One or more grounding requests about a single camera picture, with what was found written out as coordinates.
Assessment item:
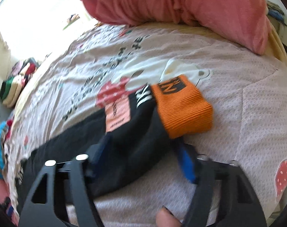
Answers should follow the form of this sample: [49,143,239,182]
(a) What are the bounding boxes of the pink printed bed sheet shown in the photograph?
[4,24,287,218]

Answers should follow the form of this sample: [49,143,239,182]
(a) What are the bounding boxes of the pink quilted pillow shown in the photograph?
[0,180,11,210]

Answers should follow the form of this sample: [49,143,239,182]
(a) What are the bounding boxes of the right hand thumb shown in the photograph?
[156,205,182,227]

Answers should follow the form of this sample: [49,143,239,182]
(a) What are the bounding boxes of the pink crumpled blanket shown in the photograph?
[81,0,271,55]

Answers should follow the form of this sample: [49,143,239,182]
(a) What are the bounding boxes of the stack of folded clothes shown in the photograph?
[0,58,40,108]

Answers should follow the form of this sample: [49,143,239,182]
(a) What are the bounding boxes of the black sweater with orange cuffs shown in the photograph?
[16,75,213,213]

